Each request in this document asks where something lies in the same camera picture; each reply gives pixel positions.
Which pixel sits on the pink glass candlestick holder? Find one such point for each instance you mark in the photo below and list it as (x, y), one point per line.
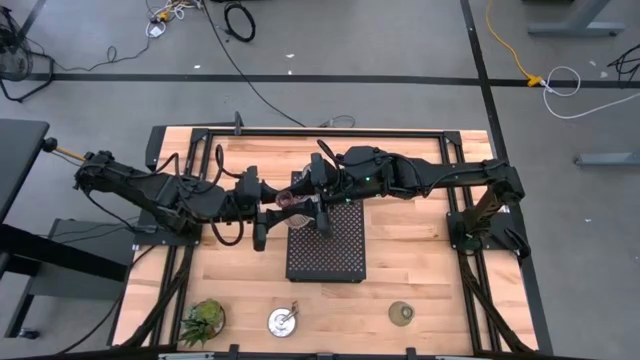
(286, 199)

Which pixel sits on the black clamp post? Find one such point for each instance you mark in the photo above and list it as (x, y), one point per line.
(238, 122)

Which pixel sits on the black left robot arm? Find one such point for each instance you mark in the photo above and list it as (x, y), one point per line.
(150, 187)

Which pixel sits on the black desk top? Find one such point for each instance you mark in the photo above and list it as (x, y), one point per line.
(20, 160)

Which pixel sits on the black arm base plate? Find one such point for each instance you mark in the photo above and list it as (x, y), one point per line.
(150, 239)
(455, 222)

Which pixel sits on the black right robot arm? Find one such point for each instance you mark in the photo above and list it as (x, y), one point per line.
(450, 175)

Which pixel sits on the grey desk foot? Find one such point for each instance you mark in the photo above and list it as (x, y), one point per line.
(575, 28)
(610, 159)

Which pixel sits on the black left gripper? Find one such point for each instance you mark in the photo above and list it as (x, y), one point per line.
(247, 190)

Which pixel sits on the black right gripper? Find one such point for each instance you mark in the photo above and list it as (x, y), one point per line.
(360, 175)

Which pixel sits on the black corner plate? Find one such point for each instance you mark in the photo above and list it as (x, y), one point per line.
(155, 145)

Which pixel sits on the green artificial succulent plant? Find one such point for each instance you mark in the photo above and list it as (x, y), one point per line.
(207, 315)

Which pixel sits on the black aluminium table frame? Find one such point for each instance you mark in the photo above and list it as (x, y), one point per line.
(325, 133)

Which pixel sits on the green glass candlestick holder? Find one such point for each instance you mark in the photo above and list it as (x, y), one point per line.
(401, 313)

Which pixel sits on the black desk beam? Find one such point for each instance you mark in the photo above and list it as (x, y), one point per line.
(60, 252)

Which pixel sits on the black perforated metal riser shelf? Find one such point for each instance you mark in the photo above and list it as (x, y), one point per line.
(325, 255)

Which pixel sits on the yellow rod with black knob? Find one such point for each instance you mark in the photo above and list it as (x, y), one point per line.
(49, 145)

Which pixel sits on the brown and white paper tag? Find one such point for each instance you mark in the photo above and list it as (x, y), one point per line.
(295, 309)

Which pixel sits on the black desk leg with caster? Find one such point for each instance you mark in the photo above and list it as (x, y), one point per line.
(20, 315)

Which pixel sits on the black floor fan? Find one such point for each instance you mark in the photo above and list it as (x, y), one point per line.
(15, 60)

